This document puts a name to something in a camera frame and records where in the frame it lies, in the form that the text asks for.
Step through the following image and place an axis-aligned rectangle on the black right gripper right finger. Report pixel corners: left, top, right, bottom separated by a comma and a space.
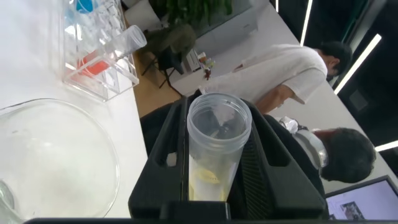
228, 99, 327, 219

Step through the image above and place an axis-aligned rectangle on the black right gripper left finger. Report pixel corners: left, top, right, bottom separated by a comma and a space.
127, 96, 190, 218

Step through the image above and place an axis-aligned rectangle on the yellow pigment test tube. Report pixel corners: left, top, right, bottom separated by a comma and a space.
186, 92, 252, 202

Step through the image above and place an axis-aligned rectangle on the blue pigment test tube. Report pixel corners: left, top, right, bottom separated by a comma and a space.
74, 0, 97, 15

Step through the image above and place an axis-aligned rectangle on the glass beaker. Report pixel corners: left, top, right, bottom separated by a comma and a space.
0, 98, 121, 220

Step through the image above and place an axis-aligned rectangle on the clear plastic test tube rack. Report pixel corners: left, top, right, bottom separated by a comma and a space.
60, 0, 140, 102

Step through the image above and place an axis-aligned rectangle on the orange pigment test tube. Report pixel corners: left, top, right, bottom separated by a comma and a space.
76, 24, 147, 77

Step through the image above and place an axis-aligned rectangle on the white neck device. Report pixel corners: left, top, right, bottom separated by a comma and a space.
279, 116, 330, 170

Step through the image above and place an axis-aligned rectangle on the seated person in black sweater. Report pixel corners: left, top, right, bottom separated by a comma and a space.
139, 102, 377, 200

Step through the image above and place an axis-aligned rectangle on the laptop screen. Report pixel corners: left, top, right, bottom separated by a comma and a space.
325, 175, 398, 222

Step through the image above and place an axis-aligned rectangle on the standing person in white shirt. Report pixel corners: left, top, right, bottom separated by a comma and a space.
203, 40, 354, 114

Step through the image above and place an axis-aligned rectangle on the black folding chair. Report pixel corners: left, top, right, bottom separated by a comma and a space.
141, 46, 184, 97

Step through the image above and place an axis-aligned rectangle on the white drawer cabinet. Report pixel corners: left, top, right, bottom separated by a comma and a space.
183, 48, 203, 74

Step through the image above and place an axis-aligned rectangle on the olive green jacket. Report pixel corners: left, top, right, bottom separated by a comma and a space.
146, 23, 197, 63

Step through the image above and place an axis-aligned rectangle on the white plant pot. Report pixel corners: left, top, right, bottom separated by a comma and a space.
124, 0, 162, 32

